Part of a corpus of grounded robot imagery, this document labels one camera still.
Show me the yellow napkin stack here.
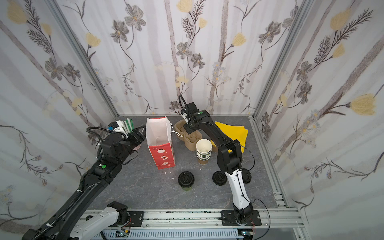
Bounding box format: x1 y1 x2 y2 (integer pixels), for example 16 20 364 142
215 122 249 153

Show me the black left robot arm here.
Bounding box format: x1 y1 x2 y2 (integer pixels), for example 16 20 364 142
22 123 146 240

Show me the stack of black lids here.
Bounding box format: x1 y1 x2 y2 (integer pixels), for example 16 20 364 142
240 168 252 184

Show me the stack of paper cups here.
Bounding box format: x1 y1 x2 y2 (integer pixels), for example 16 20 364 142
196 139 213 165

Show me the single black lid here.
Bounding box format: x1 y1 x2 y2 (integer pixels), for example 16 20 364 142
212 171 228 186

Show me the black cup lid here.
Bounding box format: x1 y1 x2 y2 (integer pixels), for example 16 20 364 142
178 171 195 188

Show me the brown pulp cup carrier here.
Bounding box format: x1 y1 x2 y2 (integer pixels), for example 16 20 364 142
174 120 203 151

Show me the green paper coffee cup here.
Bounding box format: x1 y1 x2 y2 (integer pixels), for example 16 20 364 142
182 186 192 191

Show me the red white paper bag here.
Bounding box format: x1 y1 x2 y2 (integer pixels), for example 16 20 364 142
146 117 176 170

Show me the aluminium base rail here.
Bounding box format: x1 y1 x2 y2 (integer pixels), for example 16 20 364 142
55 208 310 240

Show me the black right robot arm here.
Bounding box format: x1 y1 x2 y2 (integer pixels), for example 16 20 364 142
178 95 257 226

